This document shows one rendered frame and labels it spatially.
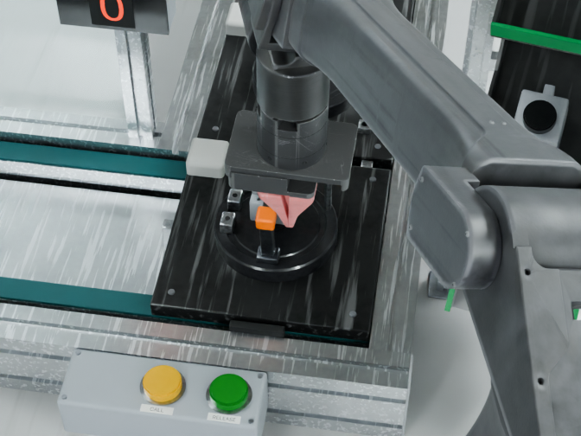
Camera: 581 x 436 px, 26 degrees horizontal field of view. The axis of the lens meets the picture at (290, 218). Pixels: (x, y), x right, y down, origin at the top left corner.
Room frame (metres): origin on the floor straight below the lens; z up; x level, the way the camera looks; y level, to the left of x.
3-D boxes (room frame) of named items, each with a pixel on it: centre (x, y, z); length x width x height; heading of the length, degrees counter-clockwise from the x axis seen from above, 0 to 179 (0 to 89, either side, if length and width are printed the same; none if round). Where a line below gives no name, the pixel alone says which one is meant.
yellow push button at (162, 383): (0.73, 0.13, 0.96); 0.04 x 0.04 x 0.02
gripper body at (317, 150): (0.72, 0.00, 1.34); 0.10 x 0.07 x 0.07; 81
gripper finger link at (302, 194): (0.73, 0.01, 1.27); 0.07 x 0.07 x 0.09; 81
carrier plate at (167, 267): (0.93, 0.02, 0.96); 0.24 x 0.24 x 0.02; 81
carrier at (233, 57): (1.18, -0.02, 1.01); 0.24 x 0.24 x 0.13; 81
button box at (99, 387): (0.73, 0.13, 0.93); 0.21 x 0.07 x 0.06; 81
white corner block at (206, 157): (1.04, 0.10, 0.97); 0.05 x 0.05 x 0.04; 81
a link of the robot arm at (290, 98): (0.73, 0.00, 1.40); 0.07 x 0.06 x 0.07; 11
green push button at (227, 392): (0.72, 0.06, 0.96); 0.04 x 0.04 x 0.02
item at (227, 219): (0.92, 0.07, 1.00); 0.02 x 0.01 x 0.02; 171
